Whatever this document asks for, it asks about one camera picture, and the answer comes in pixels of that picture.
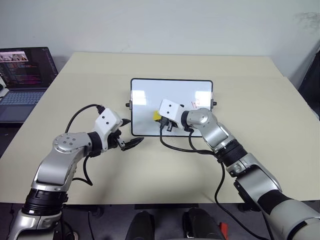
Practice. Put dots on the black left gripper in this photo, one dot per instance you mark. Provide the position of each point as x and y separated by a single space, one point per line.
113 140

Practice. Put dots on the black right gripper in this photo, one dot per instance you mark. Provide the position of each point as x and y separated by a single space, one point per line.
168 120

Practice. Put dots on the yellow whiteboard eraser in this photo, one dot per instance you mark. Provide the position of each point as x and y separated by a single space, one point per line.
157 116

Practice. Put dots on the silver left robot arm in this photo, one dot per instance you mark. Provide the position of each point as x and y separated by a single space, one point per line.
60 160

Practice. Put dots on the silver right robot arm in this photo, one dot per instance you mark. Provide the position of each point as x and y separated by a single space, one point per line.
257 180

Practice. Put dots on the black-framed small whiteboard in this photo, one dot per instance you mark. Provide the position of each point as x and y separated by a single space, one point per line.
150 100

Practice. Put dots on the dark rounded shape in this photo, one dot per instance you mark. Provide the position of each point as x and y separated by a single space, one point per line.
141 226
200 225

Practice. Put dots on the small red tab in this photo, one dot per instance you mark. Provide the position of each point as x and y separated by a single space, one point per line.
223 228

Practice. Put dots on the open grey laptop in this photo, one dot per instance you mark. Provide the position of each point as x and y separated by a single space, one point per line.
25 72

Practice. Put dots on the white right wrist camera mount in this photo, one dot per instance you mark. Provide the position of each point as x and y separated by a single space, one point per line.
170 108

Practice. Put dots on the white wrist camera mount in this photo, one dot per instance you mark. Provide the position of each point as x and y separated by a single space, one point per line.
107 120
170 108

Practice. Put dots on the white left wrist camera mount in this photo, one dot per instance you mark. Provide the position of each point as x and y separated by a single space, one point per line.
107 120

